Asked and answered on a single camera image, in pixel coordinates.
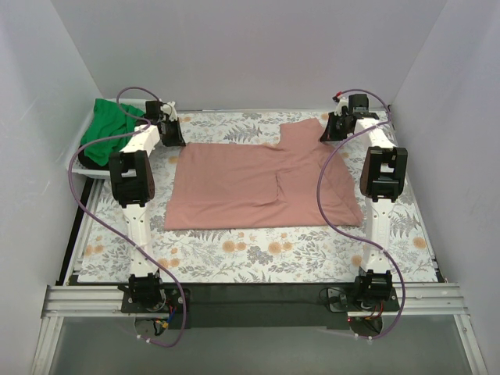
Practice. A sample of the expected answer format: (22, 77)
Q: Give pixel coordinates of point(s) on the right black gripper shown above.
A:
(336, 126)

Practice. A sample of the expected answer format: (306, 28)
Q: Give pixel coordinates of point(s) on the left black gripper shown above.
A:
(172, 130)

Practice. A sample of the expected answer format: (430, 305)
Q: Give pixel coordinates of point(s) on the pink t-shirt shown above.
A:
(298, 182)

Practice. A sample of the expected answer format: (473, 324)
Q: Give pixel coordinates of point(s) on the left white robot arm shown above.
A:
(133, 187)

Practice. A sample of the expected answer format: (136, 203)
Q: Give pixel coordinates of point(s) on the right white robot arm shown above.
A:
(382, 181)

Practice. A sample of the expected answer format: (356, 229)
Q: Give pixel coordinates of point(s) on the green t-shirt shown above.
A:
(108, 120)

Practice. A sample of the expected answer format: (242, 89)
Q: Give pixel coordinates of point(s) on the black garment in basket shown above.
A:
(94, 158)

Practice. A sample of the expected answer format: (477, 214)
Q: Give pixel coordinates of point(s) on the white plastic basket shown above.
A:
(73, 163)

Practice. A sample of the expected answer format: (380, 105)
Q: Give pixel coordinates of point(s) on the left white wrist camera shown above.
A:
(169, 110)

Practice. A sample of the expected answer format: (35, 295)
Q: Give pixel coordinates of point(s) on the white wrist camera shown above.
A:
(342, 103)
(169, 110)

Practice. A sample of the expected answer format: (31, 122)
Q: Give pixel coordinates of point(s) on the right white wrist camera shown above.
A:
(342, 103)

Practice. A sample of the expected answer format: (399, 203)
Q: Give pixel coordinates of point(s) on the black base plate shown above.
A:
(257, 305)

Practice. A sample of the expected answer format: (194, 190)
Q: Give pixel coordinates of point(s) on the aluminium frame rail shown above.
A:
(417, 299)

